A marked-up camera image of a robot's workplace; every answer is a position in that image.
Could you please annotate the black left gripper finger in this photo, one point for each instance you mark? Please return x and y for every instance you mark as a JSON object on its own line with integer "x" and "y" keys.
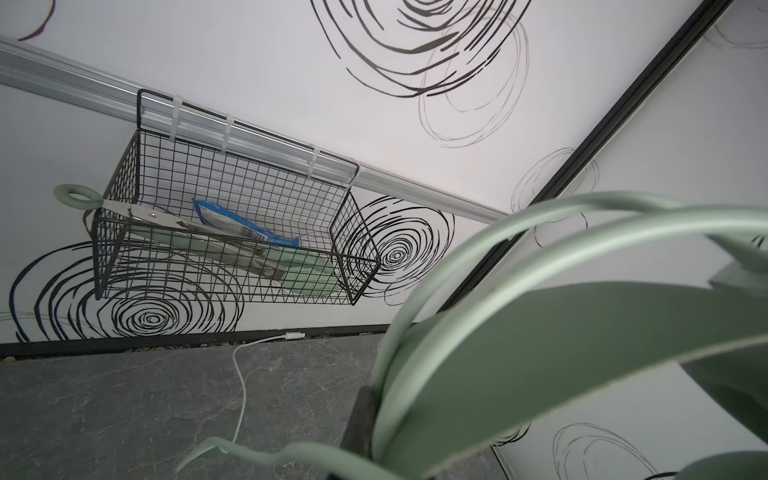
{"x": 357, "y": 438}

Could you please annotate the mint green headphones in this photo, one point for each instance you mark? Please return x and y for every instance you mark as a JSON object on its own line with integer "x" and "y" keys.
{"x": 515, "y": 349}

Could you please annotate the black wire basket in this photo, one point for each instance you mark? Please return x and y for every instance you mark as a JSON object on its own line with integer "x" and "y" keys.
{"x": 183, "y": 213}

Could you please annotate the aluminium wall rail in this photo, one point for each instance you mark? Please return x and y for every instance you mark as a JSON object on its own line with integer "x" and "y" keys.
{"x": 37, "y": 71}

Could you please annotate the right corner frame post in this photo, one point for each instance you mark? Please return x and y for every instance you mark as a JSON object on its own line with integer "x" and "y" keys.
{"x": 655, "y": 72}

